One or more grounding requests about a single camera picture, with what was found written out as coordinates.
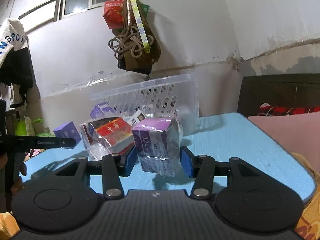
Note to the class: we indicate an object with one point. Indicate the dark wooden headboard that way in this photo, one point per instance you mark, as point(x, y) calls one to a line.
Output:
point(284, 90)

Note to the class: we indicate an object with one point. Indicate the lilac box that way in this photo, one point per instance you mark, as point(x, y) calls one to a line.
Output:
point(157, 142)

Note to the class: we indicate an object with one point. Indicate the red plaid blanket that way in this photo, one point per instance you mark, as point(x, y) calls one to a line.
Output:
point(269, 110)

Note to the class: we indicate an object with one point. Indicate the red cigarette box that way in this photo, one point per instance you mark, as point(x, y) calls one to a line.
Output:
point(114, 133)

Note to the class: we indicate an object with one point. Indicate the person left hand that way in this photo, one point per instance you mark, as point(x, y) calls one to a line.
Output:
point(18, 184)

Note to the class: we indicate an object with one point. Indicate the pink pillow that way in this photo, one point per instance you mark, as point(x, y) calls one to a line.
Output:
point(296, 133)

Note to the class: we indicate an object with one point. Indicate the red hanging paper bag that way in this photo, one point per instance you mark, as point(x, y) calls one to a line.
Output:
point(113, 13)

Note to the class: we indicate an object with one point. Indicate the green plastic bag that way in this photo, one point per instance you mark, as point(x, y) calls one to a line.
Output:
point(25, 127)

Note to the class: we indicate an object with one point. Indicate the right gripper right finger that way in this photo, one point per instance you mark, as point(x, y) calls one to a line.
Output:
point(243, 196)

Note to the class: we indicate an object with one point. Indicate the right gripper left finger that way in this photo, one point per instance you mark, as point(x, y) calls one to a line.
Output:
point(73, 194)

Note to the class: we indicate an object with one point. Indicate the brown hanging bag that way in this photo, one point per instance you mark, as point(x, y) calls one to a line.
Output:
point(128, 47)

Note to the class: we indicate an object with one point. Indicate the clear plastic perforated basket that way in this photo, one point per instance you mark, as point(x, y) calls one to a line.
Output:
point(168, 97)

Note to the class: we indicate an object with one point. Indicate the white Kent cigarette box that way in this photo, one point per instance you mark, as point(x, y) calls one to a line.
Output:
point(136, 118)

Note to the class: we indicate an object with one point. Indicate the purple box top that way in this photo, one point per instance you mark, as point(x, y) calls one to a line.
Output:
point(100, 110)

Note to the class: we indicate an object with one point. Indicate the purple box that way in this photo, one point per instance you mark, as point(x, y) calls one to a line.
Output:
point(100, 110)
point(67, 130)

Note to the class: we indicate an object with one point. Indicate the white black hanging jacket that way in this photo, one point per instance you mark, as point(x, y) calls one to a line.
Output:
point(16, 72)

